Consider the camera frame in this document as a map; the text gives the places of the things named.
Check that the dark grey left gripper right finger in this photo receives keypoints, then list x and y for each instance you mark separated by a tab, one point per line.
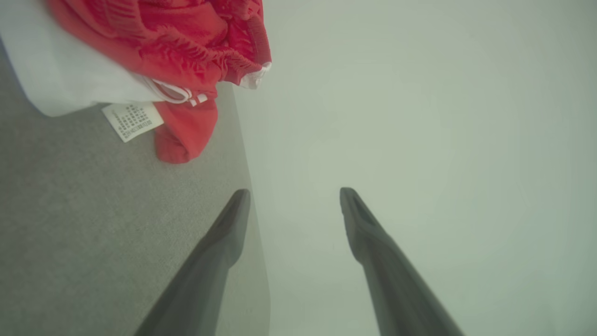
396	289

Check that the red shorts white side stripes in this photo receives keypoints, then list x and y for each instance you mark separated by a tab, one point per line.
186	32

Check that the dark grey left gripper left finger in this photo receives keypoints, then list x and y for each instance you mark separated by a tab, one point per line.
205	280

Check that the red basketball jersey white trim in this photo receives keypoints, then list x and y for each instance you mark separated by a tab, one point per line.
65	70

